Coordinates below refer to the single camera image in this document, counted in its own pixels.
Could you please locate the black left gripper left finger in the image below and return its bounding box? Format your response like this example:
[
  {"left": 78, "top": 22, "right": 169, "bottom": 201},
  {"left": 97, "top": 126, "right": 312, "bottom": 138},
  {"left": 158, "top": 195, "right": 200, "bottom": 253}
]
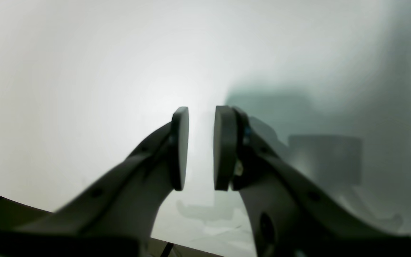
[{"left": 0, "top": 107, "right": 189, "bottom": 257}]

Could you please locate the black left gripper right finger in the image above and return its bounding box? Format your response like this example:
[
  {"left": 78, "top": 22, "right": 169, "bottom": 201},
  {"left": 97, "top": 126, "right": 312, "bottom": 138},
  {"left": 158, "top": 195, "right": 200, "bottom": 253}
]
[{"left": 213, "top": 106, "right": 411, "bottom": 257}]

